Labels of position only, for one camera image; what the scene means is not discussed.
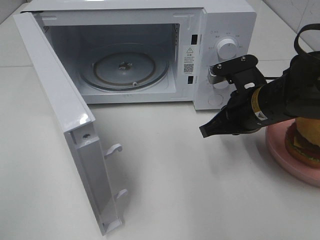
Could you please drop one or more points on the pink round plate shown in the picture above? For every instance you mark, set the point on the pink round plate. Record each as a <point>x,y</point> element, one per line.
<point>275,142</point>

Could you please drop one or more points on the white microwave oven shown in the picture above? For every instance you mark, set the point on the white microwave oven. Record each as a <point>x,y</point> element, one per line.
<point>187,31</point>

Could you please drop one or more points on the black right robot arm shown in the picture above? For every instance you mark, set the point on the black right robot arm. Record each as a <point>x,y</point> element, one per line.
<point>257,103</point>

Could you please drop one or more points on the white microwave door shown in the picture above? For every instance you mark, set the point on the white microwave door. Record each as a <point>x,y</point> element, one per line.
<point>76,122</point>

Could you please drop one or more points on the glass microwave turntable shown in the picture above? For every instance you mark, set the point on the glass microwave turntable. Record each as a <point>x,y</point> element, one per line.
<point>123,67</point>

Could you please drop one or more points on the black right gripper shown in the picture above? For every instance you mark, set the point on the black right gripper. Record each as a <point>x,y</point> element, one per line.
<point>236,117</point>

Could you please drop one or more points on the burger with sesame-free bun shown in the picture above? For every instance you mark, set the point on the burger with sesame-free bun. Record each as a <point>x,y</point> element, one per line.
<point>302,141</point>

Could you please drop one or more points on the round white door button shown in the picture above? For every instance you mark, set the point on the round white door button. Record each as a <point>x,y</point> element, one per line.
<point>216,100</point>

